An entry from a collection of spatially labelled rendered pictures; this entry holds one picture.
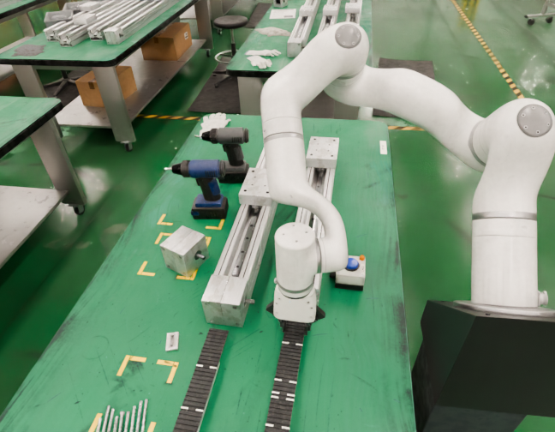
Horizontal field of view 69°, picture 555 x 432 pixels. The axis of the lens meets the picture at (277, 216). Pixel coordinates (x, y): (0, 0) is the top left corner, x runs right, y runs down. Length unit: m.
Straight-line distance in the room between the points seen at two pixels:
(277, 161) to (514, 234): 0.49
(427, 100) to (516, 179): 0.24
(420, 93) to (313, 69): 0.23
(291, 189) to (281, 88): 0.22
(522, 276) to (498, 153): 0.24
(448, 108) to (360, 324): 0.57
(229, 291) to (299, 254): 0.31
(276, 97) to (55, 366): 0.84
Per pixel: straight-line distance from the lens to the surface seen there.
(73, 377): 1.16
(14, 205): 2.92
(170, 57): 4.78
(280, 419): 0.95
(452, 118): 0.97
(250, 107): 2.86
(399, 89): 0.94
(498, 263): 0.91
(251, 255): 1.16
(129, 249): 1.40
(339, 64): 0.88
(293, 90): 0.92
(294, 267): 0.84
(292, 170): 0.86
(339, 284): 1.17
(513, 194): 0.93
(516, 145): 0.90
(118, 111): 3.39
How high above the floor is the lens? 1.69
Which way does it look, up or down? 40 degrees down
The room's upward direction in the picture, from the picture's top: 2 degrees counter-clockwise
